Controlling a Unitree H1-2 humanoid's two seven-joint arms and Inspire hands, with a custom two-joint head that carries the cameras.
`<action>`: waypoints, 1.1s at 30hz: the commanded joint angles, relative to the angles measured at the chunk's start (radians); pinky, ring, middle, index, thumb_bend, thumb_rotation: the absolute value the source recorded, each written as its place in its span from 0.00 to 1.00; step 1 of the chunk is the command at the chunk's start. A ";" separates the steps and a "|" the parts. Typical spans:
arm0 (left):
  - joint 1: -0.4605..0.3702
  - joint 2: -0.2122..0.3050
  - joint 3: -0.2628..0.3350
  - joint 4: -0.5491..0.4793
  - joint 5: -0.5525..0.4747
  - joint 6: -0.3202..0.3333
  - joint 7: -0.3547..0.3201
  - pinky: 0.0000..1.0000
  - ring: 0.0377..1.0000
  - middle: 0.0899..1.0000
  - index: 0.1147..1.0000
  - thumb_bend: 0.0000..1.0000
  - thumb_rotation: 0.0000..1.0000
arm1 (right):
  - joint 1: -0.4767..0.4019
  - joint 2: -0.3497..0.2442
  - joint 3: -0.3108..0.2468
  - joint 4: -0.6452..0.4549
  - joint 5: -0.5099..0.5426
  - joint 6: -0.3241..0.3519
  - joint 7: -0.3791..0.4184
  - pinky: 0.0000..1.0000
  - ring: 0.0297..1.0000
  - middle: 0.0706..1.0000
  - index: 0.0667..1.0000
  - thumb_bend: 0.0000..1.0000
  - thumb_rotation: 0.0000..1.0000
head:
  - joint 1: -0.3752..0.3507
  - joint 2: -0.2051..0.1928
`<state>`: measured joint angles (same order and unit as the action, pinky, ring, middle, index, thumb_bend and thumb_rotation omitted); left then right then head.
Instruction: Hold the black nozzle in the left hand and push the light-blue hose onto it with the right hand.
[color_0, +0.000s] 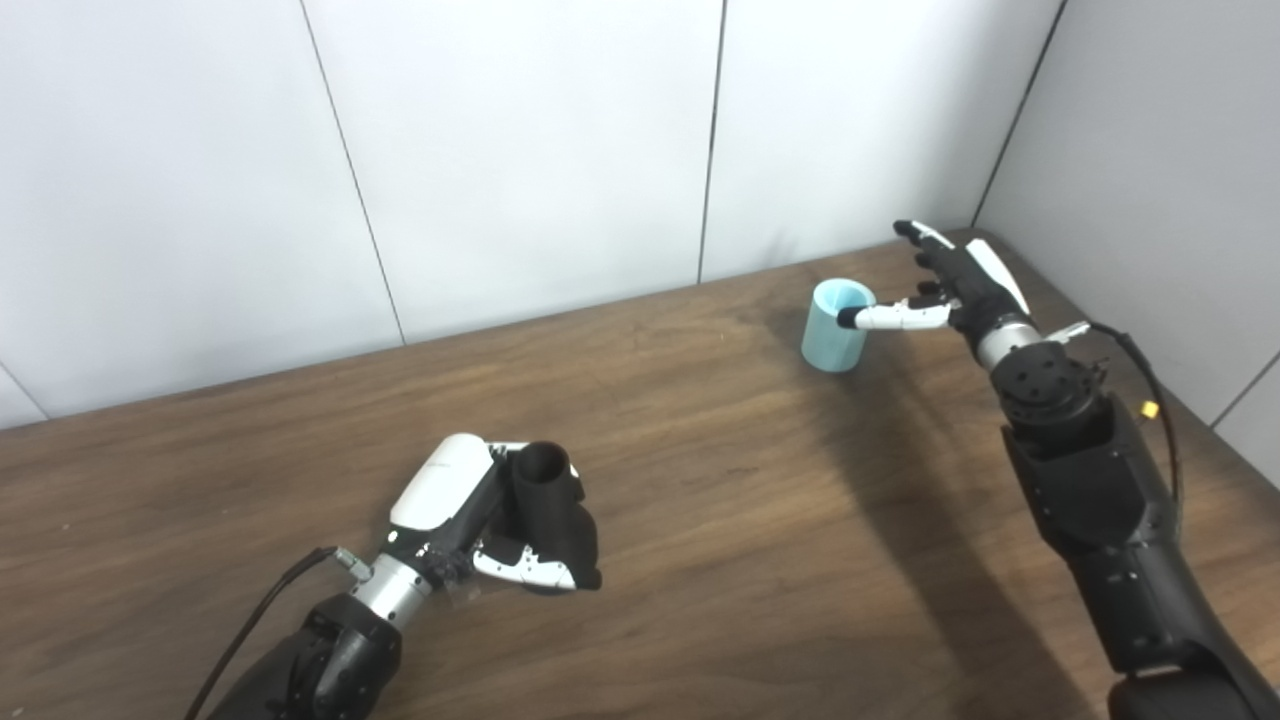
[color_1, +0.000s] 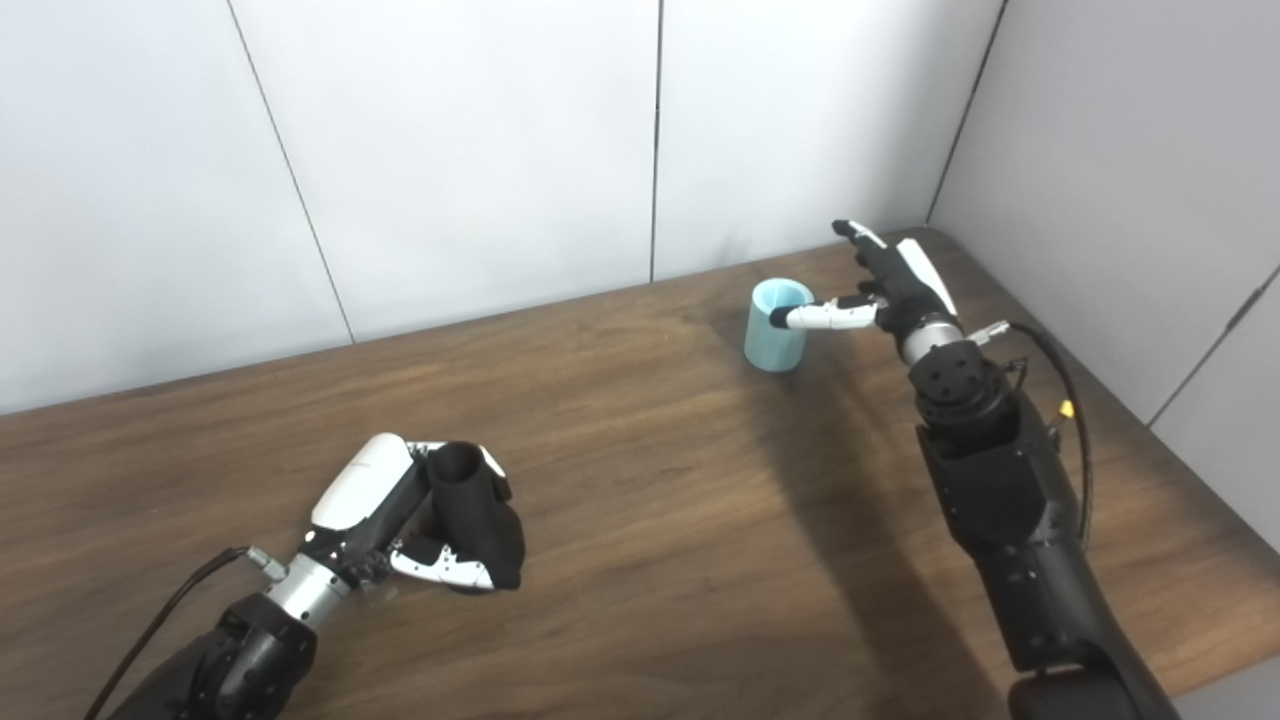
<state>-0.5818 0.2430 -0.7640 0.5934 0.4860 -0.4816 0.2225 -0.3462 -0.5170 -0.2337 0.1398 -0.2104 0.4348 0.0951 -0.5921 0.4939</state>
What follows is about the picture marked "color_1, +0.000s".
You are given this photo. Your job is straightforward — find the right white-black robot hand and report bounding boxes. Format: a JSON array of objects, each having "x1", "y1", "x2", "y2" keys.
[{"x1": 768, "y1": 220, "x2": 963, "y2": 346}]

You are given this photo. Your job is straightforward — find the left white-black robot hand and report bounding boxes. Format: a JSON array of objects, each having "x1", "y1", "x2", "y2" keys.
[{"x1": 298, "y1": 432, "x2": 513, "y2": 593}]

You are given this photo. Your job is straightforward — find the black nozzle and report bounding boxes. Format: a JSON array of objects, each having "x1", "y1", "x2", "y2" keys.
[{"x1": 427, "y1": 441, "x2": 527, "y2": 591}]

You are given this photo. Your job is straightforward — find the light-blue hose piece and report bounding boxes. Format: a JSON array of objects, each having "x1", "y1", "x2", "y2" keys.
[{"x1": 743, "y1": 279, "x2": 816, "y2": 375}]

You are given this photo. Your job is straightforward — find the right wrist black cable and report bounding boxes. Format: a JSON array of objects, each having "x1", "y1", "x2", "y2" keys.
[{"x1": 965, "y1": 320, "x2": 1096, "y2": 551}]

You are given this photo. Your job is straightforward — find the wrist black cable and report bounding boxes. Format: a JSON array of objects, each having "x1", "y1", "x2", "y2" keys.
[
  {"x1": 965, "y1": 320, "x2": 1096, "y2": 551},
  {"x1": 85, "y1": 545, "x2": 291, "y2": 720}
]

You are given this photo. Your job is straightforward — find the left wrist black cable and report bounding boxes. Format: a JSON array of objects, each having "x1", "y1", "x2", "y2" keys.
[{"x1": 85, "y1": 545, "x2": 291, "y2": 720}]

